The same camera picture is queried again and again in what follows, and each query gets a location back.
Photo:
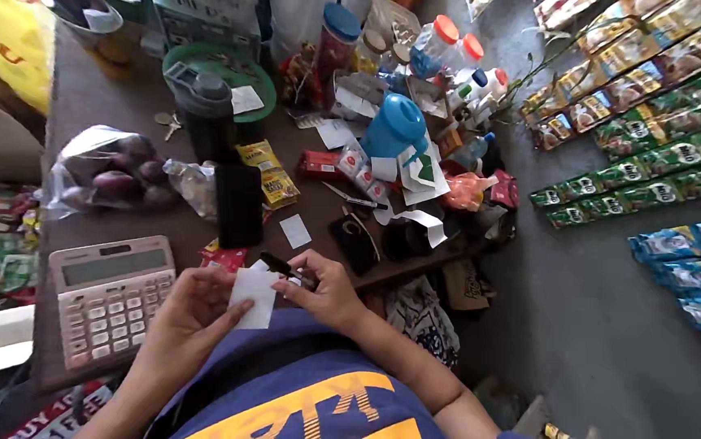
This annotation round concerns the person's left hand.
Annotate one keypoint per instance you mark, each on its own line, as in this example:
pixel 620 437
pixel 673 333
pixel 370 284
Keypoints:
pixel 187 326

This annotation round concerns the person's right hand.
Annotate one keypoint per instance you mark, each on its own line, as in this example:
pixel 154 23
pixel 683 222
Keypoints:
pixel 332 299

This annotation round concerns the person's left fingers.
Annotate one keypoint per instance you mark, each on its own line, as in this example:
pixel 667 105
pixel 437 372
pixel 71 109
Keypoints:
pixel 204 281

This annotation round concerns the person's right fingers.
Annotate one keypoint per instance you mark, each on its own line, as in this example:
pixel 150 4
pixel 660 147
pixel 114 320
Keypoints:
pixel 314 261

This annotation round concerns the person's left thumb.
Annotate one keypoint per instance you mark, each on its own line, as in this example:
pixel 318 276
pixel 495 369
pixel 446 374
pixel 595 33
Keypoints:
pixel 231 317

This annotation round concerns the person's right thumb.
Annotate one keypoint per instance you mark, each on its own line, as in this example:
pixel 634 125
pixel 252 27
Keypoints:
pixel 294 292

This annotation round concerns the black marker pen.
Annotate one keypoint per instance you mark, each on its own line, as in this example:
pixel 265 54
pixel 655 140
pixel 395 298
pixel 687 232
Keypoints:
pixel 286 269

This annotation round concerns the small white paper slips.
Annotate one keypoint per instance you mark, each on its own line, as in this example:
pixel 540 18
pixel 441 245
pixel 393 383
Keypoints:
pixel 255 302

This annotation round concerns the person's left forearm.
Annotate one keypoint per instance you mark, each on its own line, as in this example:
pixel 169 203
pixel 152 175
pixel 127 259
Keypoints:
pixel 137 393

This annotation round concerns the person's right forearm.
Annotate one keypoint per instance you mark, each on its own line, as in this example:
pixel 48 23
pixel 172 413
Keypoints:
pixel 427 379

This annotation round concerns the red and yellow packet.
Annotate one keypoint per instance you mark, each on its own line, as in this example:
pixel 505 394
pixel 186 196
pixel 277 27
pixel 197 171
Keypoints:
pixel 223 256

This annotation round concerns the blank white paper square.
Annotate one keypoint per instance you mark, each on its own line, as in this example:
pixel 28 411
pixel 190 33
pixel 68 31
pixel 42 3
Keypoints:
pixel 295 231

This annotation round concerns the white blue pen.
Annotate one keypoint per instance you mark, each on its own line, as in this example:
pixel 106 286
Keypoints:
pixel 356 198

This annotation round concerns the black smartphone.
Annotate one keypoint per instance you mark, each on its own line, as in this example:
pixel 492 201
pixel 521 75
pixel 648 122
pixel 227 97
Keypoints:
pixel 239 207

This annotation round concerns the black round container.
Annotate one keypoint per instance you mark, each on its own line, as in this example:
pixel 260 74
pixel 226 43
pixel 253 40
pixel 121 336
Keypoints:
pixel 404 241

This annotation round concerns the pink desk calculator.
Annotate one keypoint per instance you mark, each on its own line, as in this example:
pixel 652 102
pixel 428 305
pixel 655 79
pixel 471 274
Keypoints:
pixel 112 299

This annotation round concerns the yellow seasoning packets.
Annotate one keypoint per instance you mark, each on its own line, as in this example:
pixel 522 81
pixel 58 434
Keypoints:
pixel 270 177

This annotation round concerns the clear bag with beige contents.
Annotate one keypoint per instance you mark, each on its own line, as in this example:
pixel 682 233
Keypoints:
pixel 195 186

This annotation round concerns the red box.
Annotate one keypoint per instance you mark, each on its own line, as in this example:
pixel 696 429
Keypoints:
pixel 320 164

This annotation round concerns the strip of white red packets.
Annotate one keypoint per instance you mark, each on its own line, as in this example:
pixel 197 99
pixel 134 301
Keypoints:
pixel 363 174

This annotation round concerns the brown table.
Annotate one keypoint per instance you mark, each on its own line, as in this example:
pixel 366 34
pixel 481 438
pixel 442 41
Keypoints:
pixel 106 225

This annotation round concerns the curled white paper strip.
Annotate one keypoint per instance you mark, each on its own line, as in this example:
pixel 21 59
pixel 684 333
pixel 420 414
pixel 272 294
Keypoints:
pixel 427 224

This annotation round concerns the patterned black white bag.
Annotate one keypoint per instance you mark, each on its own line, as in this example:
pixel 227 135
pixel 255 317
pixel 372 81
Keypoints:
pixel 427 317

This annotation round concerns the white paper sheet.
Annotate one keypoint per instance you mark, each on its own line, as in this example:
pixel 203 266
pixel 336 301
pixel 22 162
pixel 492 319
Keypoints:
pixel 333 133

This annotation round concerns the white green printed paper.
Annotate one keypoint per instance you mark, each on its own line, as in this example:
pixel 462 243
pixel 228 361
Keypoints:
pixel 420 177

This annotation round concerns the plastic bag of red onions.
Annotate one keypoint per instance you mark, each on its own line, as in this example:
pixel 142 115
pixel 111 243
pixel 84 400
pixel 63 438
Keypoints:
pixel 116 177

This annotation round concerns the brown printed paper bag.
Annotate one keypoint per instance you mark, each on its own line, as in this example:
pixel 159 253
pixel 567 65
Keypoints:
pixel 466 285

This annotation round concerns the blue plastic pitcher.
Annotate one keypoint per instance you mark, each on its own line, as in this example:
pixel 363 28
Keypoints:
pixel 394 127

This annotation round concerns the bunch of keys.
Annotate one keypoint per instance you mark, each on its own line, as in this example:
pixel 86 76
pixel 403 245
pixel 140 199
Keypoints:
pixel 172 127

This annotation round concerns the dark tumbler with grey lid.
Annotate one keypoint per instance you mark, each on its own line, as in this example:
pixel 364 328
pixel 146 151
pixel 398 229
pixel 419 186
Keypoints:
pixel 207 116

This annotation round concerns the orange plastic bag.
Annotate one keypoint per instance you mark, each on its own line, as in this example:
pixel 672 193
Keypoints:
pixel 465 191

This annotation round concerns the grey white printed box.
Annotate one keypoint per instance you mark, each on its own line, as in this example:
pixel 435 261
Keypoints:
pixel 358 97

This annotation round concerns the white note paper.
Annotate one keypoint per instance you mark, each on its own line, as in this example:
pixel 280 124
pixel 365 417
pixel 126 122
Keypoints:
pixel 246 100

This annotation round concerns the small orange box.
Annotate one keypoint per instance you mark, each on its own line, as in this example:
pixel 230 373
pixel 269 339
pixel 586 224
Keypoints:
pixel 449 142

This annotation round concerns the red gold snack bag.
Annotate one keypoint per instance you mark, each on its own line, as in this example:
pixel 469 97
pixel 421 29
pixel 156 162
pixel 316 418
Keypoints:
pixel 303 79

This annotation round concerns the red and white sign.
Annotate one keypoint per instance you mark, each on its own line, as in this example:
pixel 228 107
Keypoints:
pixel 67 414

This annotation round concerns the clear bottle with blue cap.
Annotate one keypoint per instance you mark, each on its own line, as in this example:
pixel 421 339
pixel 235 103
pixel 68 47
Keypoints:
pixel 471 152

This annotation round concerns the dark red pouch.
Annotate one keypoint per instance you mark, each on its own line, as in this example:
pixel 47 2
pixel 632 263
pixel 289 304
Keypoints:
pixel 504 189

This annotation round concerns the jar with beige lid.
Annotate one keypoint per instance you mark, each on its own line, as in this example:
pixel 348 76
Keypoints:
pixel 370 52

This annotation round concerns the white bottle with green cap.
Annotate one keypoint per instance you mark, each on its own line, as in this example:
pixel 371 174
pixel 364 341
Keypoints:
pixel 457 97

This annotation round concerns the jar with blue lid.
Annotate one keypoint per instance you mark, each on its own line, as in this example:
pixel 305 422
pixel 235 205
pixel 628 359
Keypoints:
pixel 336 39

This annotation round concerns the green round plastic tray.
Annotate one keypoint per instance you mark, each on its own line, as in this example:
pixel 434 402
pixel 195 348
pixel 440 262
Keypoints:
pixel 222 55

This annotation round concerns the white crumpled plastic bag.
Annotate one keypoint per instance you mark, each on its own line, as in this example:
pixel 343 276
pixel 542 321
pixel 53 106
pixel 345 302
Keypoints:
pixel 297 30

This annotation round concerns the white bottle with blue cap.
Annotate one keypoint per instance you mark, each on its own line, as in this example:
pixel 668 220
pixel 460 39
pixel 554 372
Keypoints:
pixel 473 82

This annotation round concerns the clear jar with orange lid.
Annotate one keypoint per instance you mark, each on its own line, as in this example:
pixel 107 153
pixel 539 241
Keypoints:
pixel 434 47
pixel 464 53

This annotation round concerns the white bottle with red cap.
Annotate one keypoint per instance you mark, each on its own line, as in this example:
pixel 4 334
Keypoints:
pixel 495 85

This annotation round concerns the cup with orange base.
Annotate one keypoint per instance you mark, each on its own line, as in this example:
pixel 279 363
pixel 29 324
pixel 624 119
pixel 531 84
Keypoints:
pixel 103 36

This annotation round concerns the green plant stem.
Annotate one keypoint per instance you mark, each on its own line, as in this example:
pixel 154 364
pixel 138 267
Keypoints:
pixel 530 74

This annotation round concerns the yellow printed bag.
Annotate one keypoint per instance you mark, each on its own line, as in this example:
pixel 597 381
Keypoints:
pixel 12 49

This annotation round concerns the hanging green sachets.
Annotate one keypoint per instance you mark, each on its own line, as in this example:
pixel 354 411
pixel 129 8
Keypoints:
pixel 661 158

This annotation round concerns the hanging brown coffee sachets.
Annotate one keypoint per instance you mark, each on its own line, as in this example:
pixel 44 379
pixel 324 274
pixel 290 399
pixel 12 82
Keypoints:
pixel 625 67

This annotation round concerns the hanging blue sachets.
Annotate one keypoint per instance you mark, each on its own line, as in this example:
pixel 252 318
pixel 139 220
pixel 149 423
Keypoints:
pixel 698 265

